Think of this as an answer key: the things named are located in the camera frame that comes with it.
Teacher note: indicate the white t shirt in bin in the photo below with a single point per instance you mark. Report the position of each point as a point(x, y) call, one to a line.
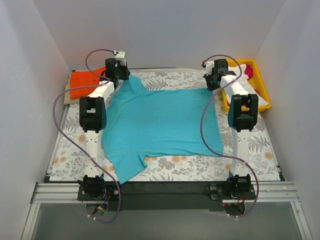
point(241, 81)

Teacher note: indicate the beige folded t shirt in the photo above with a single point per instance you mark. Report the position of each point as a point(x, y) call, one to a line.
point(67, 97)

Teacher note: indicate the aluminium frame rail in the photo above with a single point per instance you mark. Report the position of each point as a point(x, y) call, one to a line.
point(269, 191)

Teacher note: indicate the turquoise t shirt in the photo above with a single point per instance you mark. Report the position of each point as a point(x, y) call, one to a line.
point(154, 123)

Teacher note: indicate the yellow plastic bin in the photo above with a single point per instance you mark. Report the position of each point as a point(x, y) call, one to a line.
point(256, 82)

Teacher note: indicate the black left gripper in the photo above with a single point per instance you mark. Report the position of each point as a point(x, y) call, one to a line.
point(122, 74)

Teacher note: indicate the floral patterned table mat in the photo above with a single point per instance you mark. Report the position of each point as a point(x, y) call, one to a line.
point(68, 163)

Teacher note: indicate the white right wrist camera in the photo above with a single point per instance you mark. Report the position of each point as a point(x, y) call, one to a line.
point(208, 66)

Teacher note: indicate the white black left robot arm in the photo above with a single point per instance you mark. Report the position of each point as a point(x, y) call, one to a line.
point(93, 120)

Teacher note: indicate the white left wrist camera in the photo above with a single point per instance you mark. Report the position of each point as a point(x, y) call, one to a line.
point(120, 58)

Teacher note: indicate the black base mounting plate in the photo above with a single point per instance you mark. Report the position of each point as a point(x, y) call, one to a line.
point(160, 195)

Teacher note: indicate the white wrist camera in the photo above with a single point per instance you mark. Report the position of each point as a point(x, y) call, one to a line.
point(120, 58)
point(208, 66)

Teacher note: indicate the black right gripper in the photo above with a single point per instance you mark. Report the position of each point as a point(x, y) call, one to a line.
point(210, 81)

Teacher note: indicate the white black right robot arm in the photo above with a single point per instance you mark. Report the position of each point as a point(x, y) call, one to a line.
point(242, 118)

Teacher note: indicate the magenta t shirt in bin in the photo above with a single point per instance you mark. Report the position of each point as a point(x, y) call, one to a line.
point(248, 71)

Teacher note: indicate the orange folded t shirt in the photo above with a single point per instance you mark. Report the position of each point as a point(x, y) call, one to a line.
point(82, 79)

